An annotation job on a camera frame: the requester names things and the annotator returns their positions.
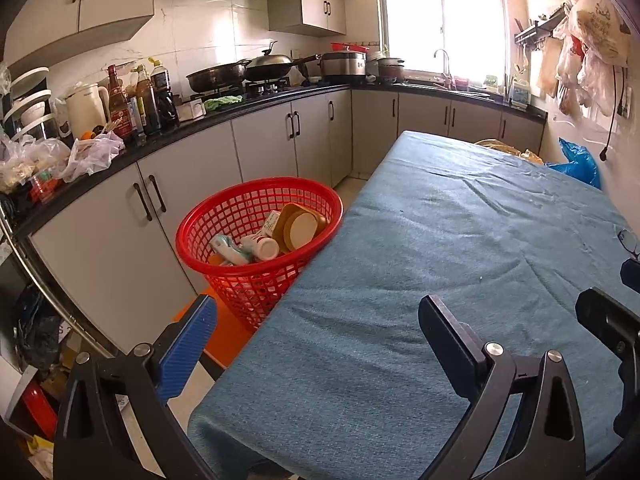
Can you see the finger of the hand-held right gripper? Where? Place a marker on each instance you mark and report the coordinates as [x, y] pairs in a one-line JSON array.
[[632, 271], [607, 325]]

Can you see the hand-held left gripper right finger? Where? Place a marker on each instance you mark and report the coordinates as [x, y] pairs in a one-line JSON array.
[[450, 345]]

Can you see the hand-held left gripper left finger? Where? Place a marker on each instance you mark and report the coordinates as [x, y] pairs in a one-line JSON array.
[[190, 340]]

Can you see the red plastic basket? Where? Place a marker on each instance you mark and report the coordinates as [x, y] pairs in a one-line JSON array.
[[240, 290]]

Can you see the white plastic bottle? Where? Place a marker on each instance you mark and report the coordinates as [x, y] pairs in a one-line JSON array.
[[262, 247]]

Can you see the tan round lidded container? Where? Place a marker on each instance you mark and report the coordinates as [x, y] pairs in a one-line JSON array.
[[300, 230]]

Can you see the purple eyeglasses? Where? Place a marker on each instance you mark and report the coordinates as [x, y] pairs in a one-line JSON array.
[[629, 245]]

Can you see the orange plastic stool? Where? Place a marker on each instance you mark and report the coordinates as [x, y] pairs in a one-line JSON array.
[[225, 335]]

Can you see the blue tablecloth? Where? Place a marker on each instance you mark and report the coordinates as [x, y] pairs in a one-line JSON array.
[[425, 240]]

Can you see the blue plastic bag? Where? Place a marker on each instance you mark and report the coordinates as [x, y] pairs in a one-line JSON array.
[[577, 162]]

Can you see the black plastic bag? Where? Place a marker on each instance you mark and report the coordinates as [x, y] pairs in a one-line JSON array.
[[37, 330]]

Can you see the yellow plastic bag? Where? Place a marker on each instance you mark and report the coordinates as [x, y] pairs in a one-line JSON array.
[[505, 149]]

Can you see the pile of clear plastic bags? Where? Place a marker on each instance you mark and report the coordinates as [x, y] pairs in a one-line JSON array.
[[85, 157]]

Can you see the white green container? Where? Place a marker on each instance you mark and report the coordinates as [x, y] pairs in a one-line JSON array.
[[520, 92]]

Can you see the grey kitchen base cabinets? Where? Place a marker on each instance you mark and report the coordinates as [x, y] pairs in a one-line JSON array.
[[260, 140]]

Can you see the black kitchen countertop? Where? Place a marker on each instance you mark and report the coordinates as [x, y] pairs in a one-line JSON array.
[[220, 119]]

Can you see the bunch of hanging plastic bags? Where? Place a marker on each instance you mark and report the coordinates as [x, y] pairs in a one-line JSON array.
[[595, 50]]

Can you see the small white box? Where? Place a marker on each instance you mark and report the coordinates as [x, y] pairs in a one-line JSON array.
[[191, 110]]

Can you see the row of sauce bottles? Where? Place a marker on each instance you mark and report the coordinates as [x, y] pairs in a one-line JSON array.
[[145, 105]]

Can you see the green cloth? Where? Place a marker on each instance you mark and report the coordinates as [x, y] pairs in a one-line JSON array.
[[222, 102]]

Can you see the white electric kettle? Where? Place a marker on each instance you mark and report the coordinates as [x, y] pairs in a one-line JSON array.
[[85, 110]]

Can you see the black gas stove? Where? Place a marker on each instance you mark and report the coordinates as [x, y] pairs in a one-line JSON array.
[[260, 91]]

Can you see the black frying pan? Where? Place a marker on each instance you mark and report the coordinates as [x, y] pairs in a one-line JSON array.
[[215, 77]]

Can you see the chrome kitchen faucet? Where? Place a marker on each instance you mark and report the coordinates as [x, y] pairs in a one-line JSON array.
[[445, 65]]

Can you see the silver pot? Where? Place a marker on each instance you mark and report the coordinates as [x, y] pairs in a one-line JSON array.
[[387, 70]]

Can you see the black lidded wok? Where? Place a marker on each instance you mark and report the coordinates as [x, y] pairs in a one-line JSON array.
[[270, 67]]

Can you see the white dish rack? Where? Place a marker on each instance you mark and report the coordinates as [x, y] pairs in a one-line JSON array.
[[27, 105]]

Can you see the steel rice cooker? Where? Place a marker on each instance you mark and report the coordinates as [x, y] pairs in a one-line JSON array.
[[342, 67]]

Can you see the red plastic basin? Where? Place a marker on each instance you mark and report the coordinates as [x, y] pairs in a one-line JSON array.
[[350, 47]]

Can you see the kitchen window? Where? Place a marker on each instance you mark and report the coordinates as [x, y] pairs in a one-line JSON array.
[[440, 15]]

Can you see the metal wall hook rack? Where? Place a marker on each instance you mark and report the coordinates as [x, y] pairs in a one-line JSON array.
[[540, 25]]

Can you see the large grey wall cabinet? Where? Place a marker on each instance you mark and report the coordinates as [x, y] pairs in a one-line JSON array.
[[85, 5]]

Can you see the small grey wall cabinet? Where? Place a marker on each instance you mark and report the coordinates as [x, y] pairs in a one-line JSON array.
[[310, 10]]

